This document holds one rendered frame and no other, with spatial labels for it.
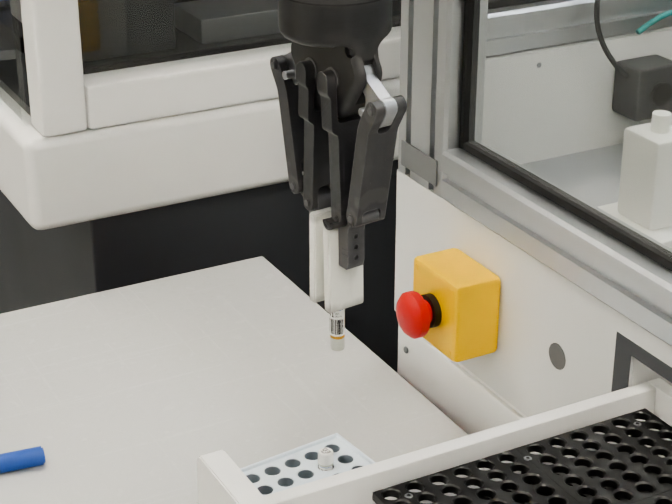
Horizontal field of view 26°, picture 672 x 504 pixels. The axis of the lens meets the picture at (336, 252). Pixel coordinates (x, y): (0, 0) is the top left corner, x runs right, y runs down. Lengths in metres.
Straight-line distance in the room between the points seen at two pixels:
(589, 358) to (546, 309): 0.06
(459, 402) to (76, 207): 0.50
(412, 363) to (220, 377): 0.18
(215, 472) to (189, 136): 0.74
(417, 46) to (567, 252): 0.25
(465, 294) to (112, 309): 0.44
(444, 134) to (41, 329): 0.47
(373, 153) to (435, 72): 0.31
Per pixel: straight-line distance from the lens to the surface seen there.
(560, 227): 1.12
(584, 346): 1.13
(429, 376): 1.36
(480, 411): 1.29
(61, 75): 1.53
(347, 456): 1.18
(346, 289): 1.03
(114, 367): 1.39
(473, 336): 1.22
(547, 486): 0.97
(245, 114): 1.62
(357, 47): 0.94
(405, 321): 1.21
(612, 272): 1.08
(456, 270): 1.22
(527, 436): 1.04
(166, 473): 1.23
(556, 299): 1.15
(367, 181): 0.96
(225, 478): 0.92
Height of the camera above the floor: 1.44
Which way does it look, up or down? 25 degrees down
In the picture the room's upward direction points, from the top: straight up
